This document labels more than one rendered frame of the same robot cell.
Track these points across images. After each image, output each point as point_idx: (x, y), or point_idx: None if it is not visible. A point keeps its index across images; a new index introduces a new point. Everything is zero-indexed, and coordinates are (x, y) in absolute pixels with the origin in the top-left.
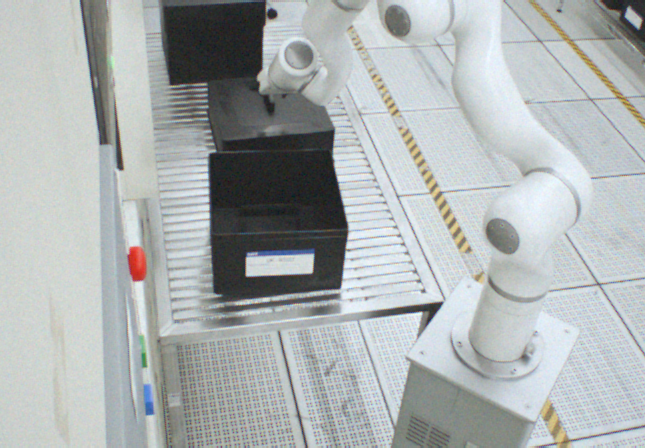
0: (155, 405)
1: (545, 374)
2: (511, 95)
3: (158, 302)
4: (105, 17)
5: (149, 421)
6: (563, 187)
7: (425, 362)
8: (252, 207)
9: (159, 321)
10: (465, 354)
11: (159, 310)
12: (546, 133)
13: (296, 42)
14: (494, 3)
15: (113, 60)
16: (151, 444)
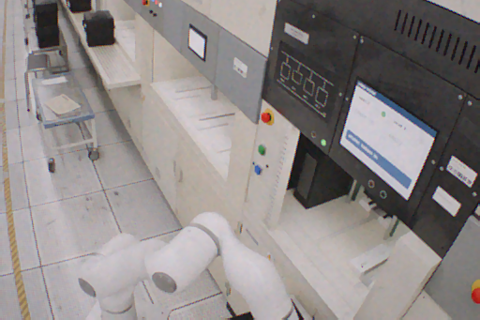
0: (275, 265)
1: (97, 311)
2: (135, 244)
3: (305, 310)
4: (321, 112)
5: (267, 229)
6: (100, 251)
7: (160, 308)
8: None
9: (297, 300)
10: (140, 312)
11: (301, 306)
12: (110, 255)
13: None
14: (151, 253)
15: (322, 141)
16: (262, 222)
